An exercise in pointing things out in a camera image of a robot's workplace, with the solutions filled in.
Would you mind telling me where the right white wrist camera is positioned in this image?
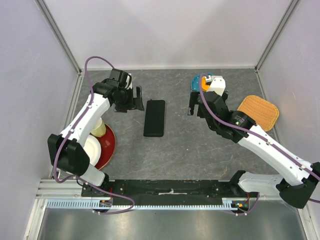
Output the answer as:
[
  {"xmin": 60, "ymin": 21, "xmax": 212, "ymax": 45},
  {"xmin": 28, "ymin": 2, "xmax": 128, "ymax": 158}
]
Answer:
[{"xmin": 205, "ymin": 75, "xmax": 226, "ymax": 96}]

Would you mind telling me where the left aluminium corner post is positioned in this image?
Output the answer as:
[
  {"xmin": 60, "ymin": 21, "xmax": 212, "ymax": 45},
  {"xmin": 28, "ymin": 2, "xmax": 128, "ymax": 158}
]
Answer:
[{"xmin": 34, "ymin": 0, "xmax": 83, "ymax": 76}]

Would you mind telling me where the black zip tool case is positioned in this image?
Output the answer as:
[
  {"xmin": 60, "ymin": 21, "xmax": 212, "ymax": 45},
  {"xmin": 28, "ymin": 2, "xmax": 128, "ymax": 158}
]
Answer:
[{"xmin": 143, "ymin": 99, "xmax": 166, "ymax": 138}]

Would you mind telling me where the pale yellow cup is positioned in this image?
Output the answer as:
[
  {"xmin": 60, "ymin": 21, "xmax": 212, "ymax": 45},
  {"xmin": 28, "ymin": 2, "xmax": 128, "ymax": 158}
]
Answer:
[{"xmin": 90, "ymin": 117, "xmax": 107, "ymax": 138}]

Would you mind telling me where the white plate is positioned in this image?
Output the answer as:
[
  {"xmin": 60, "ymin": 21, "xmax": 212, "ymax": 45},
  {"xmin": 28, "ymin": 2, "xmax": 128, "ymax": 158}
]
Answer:
[{"xmin": 83, "ymin": 135, "xmax": 102, "ymax": 166}]

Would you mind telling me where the right aluminium corner post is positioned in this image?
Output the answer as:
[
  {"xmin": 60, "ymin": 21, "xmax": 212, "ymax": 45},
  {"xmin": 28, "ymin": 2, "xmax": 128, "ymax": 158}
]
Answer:
[{"xmin": 254, "ymin": 0, "xmax": 301, "ymax": 73}]

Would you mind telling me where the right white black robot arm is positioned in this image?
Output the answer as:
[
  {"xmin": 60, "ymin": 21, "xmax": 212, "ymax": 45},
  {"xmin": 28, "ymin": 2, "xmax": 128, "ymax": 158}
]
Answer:
[{"xmin": 189, "ymin": 91, "xmax": 320, "ymax": 209}]

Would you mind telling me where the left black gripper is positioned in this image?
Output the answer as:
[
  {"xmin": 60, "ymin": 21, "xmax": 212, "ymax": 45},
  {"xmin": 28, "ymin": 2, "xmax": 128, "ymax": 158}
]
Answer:
[{"xmin": 114, "ymin": 86, "xmax": 144, "ymax": 114}]

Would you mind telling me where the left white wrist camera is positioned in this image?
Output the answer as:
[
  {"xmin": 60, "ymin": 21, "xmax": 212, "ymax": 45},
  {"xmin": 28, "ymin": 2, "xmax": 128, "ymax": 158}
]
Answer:
[{"xmin": 125, "ymin": 73, "xmax": 132, "ymax": 89}]

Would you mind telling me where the teal scalloped plate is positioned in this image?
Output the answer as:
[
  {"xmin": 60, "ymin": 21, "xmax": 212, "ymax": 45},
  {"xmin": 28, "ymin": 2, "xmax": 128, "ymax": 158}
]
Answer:
[{"xmin": 191, "ymin": 75, "xmax": 210, "ymax": 92}]

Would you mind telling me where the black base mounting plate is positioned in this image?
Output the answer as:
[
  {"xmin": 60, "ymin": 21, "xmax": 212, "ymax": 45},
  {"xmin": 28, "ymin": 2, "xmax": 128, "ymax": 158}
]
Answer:
[{"xmin": 81, "ymin": 178, "xmax": 259, "ymax": 206}]

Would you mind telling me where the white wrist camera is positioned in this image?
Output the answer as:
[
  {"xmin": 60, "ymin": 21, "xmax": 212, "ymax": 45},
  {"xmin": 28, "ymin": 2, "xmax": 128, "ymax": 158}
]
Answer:
[
  {"xmin": 205, "ymin": 75, "xmax": 226, "ymax": 96},
  {"xmin": 125, "ymin": 73, "xmax": 132, "ymax": 89}
]

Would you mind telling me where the purple cable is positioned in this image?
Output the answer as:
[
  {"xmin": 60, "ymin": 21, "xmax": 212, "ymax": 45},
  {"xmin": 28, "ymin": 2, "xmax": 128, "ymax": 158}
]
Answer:
[
  {"xmin": 53, "ymin": 56, "xmax": 137, "ymax": 216},
  {"xmin": 199, "ymin": 73, "xmax": 320, "ymax": 217}
]

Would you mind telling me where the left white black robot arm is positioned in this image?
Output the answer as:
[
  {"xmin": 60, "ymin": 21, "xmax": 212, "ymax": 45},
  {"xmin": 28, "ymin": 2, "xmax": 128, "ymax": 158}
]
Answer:
[{"xmin": 47, "ymin": 68, "xmax": 144, "ymax": 197}]

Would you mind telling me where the aluminium corner post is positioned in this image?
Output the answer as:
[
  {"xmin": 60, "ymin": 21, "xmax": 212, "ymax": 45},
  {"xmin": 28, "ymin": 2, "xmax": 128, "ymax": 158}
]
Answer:
[
  {"xmin": 254, "ymin": 0, "xmax": 301, "ymax": 73},
  {"xmin": 34, "ymin": 0, "xmax": 83, "ymax": 76}
]

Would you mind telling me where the red plate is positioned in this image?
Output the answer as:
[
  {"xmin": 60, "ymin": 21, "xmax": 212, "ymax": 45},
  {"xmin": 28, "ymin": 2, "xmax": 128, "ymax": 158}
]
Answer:
[{"xmin": 95, "ymin": 124, "xmax": 116, "ymax": 170}]

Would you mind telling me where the slotted cable duct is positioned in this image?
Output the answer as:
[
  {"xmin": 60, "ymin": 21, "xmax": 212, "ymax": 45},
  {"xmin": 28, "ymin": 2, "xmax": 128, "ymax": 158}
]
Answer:
[{"xmin": 46, "ymin": 199, "xmax": 238, "ymax": 211}]

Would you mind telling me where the orange bowl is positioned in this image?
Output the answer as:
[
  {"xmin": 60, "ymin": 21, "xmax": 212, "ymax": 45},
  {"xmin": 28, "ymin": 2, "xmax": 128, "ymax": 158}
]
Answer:
[{"xmin": 201, "ymin": 76, "xmax": 212, "ymax": 92}]

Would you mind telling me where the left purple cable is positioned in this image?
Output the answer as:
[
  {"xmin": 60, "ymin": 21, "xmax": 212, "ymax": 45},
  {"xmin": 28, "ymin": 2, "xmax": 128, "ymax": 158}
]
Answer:
[{"xmin": 53, "ymin": 56, "xmax": 137, "ymax": 216}]

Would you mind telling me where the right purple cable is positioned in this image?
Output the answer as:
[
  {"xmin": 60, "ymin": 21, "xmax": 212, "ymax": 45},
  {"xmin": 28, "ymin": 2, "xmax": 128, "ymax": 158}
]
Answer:
[{"xmin": 199, "ymin": 73, "xmax": 320, "ymax": 217}]

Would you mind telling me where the orange woven mat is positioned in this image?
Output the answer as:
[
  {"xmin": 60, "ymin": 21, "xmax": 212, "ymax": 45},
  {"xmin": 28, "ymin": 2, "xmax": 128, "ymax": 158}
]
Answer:
[{"xmin": 237, "ymin": 95, "xmax": 280, "ymax": 132}]

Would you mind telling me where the aluminium front rail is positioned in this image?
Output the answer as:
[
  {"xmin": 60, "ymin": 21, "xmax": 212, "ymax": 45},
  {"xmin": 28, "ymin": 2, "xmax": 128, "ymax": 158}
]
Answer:
[{"xmin": 34, "ymin": 178, "xmax": 309, "ymax": 201}]

